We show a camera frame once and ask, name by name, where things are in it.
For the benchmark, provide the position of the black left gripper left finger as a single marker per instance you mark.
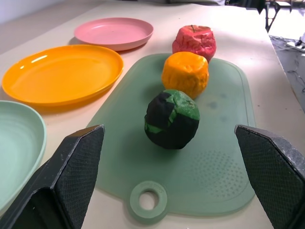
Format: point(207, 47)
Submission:
point(71, 171)

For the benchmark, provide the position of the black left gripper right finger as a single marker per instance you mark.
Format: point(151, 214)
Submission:
point(269, 171)

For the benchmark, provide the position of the light green plate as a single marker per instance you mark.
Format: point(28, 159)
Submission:
point(16, 148)

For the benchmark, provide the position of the orange plate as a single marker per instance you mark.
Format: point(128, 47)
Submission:
point(59, 74)

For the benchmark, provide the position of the dark green ball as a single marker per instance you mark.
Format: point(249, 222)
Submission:
point(171, 121)

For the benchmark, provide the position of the orange ball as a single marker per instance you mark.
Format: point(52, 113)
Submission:
point(186, 74)

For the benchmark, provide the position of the pink plate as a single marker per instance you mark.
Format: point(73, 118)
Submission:
point(112, 32)

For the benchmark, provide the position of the light green cutting board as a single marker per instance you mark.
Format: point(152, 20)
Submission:
point(209, 167)

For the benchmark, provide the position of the white power strip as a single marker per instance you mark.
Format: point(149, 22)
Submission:
point(295, 45)

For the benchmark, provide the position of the red crumpled apple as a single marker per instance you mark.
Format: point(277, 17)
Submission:
point(197, 40)

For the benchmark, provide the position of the black chair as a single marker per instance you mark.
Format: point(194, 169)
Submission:
point(274, 12)

